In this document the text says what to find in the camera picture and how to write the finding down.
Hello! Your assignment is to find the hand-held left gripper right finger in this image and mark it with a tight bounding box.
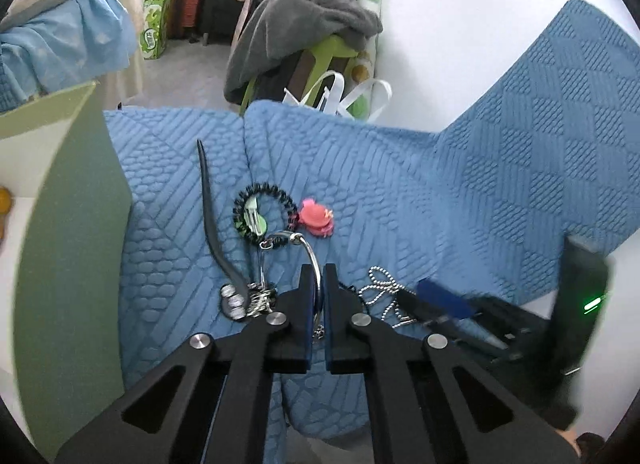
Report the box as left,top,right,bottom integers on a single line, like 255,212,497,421
324,264,582,464

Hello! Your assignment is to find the red suitcase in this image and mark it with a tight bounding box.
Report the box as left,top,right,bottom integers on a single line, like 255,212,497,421
165,0,206,40

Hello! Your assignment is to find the cream bed skirt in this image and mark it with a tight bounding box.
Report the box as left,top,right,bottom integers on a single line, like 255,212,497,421
105,0,146,110

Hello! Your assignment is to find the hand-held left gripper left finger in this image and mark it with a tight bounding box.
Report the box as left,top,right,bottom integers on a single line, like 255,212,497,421
52,264,315,464

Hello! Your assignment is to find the light blue bed sheet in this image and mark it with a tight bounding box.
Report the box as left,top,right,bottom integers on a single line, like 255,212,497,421
0,0,141,112

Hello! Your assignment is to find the orange hair clip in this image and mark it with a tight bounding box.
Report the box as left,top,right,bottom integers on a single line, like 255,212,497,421
0,186,12,240

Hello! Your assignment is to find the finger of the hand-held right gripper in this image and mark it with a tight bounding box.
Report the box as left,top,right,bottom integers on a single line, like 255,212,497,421
416,278,476,320
397,289,508,350

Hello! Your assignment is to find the grey towel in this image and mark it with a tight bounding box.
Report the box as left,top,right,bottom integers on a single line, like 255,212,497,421
223,0,385,105

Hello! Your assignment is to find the black leather strap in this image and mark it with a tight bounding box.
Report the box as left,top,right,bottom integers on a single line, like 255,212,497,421
196,138,252,320

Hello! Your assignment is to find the small silver beaded ring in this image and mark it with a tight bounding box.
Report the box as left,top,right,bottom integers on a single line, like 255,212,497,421
220,283,249,321

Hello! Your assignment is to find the green plastic stool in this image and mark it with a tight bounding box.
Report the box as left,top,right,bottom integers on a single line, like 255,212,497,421
240,36,373,117

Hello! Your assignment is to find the green hair clip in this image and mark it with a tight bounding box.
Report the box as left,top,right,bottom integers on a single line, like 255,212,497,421
243,195,267,236

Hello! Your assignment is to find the white tote bag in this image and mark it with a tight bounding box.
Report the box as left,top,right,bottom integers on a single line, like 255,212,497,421
282,71,393,122

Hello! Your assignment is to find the black green coil bracelet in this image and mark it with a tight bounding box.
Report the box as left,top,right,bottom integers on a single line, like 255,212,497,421
232,184,297,251

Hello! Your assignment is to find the silver ball chain necklace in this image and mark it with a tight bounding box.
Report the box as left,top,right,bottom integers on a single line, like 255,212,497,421
357,266,426,330

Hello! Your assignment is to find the green shopping bag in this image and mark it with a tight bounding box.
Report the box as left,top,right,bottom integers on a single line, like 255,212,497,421
142,0,173,61

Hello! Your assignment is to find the blue quilted cloth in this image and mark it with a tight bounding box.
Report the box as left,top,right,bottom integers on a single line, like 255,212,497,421
0,0,640,445

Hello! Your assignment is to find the pink hair clip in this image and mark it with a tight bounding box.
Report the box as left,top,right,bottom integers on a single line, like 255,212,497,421
298,198,335,239

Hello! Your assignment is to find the green cardboard box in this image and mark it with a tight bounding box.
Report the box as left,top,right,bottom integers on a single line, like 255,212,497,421
0,80,133,462

